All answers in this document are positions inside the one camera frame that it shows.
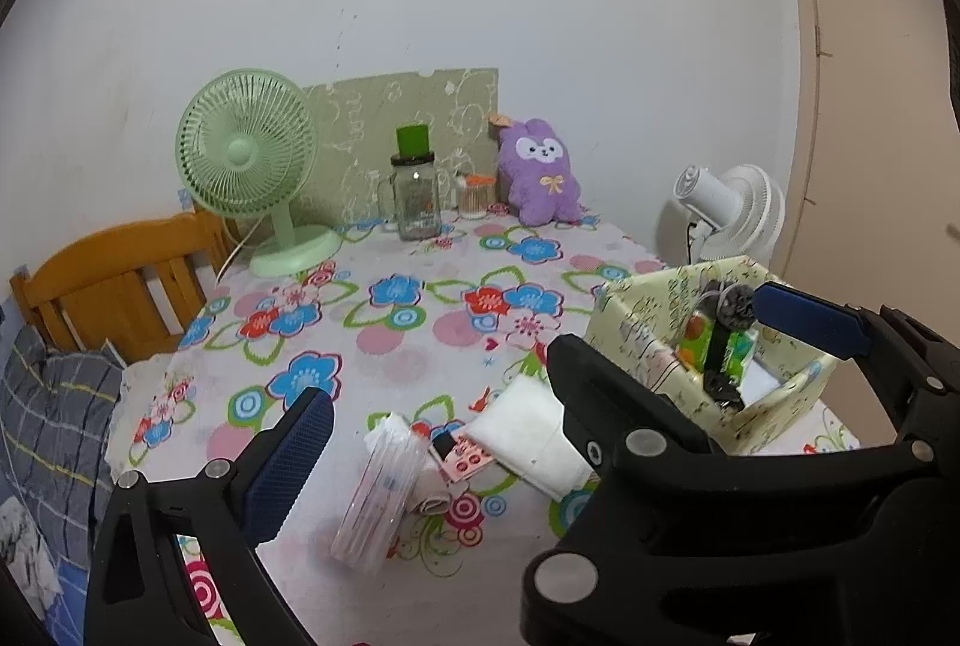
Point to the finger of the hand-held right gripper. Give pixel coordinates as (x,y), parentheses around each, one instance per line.
(600,391)
(810,316)

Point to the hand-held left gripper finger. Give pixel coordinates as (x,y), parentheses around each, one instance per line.
(289,466)

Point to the yellow patterned box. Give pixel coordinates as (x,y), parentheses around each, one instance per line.
(637,323)

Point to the black tool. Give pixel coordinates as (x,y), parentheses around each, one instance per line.
(731,305)

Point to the green orange tissue packet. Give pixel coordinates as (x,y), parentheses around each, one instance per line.
(697,335)

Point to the white folded cloth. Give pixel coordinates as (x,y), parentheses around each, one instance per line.
(517,421)

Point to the clear pack of pink pads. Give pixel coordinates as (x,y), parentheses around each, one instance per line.
(379,496)

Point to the white standing fan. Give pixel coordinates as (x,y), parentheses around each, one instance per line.
(739,203)

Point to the small pink packet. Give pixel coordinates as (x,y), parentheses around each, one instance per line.
(469,458)

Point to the floral tablecloth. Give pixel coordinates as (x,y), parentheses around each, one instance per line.
(375,346)

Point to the white rolled cloth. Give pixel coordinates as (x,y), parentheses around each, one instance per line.
(433,496)

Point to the beige door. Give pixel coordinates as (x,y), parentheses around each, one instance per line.
(862,129)

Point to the purple plush rabbit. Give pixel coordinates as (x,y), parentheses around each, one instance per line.
(540,181)

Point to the small jar orange lid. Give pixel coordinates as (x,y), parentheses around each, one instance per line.
(476,200)

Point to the grey plaid pillow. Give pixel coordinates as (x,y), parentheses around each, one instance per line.
(52,421)

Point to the glass mug jar green lid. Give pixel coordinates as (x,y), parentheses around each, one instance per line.
(416,203)

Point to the wooden headboard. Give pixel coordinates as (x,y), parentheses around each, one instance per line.
(97,286)

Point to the blue white patterned bedding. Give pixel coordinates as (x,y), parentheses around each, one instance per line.
(26,556)

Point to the green desk fan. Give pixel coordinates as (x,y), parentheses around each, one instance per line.
(240,151)

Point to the green patterned board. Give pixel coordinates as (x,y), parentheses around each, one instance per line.
(360,114)

